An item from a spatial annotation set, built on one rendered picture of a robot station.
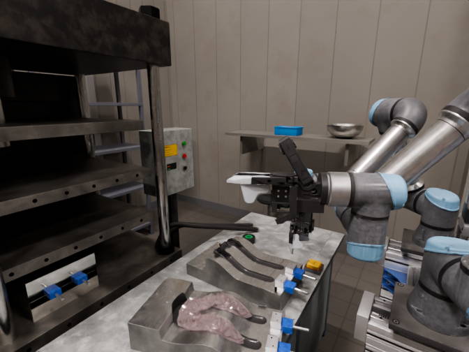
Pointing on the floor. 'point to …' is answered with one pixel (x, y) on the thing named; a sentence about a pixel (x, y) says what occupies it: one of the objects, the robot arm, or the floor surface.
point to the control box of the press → (176, 171)
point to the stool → (265, 202)
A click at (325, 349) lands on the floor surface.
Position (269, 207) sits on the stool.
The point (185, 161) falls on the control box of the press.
